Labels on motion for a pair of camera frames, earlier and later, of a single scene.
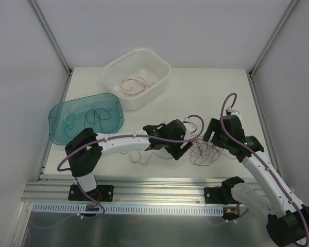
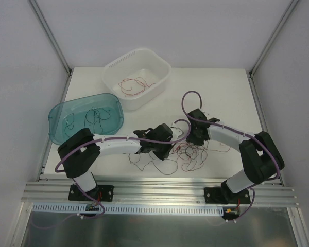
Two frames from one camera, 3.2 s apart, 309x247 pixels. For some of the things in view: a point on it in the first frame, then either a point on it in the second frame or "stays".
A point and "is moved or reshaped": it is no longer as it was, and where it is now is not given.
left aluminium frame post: (52, 37) stays
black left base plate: (101, 193) stays
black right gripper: (213, 135) → (193, 136)
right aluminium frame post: (284, 19) stays
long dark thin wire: (144, 164) → (155, 165)
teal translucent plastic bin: (103, 112) stays
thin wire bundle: (203, 153) is moved or reshaped
